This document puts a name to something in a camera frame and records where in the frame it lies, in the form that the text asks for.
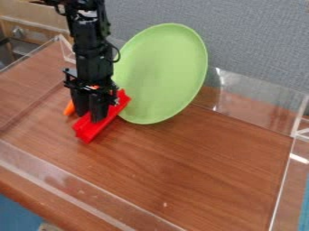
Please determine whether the clear acrylic tray wall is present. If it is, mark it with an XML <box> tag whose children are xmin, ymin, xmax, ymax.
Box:
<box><xmin>0</xmin><ymin>39</ymin><xmax>309</xmax><ymax>231</ymax></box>

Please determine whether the black cable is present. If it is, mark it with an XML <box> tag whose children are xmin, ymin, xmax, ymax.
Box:
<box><xmin>107</xmin><ymin>42</ymin><xmax>122</xmax><ymax>64</ymax></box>

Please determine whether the cardboard box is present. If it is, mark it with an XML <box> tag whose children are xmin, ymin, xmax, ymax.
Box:
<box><xmin>0</xmin><ymin>0</ymin><xmax>68</xmax><ymax>32</ymax></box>

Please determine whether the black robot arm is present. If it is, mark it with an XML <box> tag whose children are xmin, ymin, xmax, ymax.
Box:
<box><xmin>39</xmin><ymin>0</ymin><xmax>119</xmax><ymax>123</ymax></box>

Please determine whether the red star-shaped block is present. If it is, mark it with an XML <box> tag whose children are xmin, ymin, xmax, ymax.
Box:
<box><xmin>72</xmin><ymin>89</ymin><xmax>130</xmax><ymax>143</ymax></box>

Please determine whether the orange toy carrot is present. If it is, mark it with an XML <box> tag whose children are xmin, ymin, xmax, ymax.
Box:
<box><xmin>63</xmin><ymin>101</ymin><xmax>75</xmax><ymax>116</ymax></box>

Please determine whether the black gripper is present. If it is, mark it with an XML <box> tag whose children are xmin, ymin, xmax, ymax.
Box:
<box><xmin>63</xmin><ymin>44</ymin><xmax>118</xmax><ymax>123</ymax></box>

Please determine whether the green round plate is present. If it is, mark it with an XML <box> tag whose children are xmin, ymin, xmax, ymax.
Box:
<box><xmin>114</xmin><ymin>23</ymin><xmax>207</xmax><ymax>125</ymax></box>

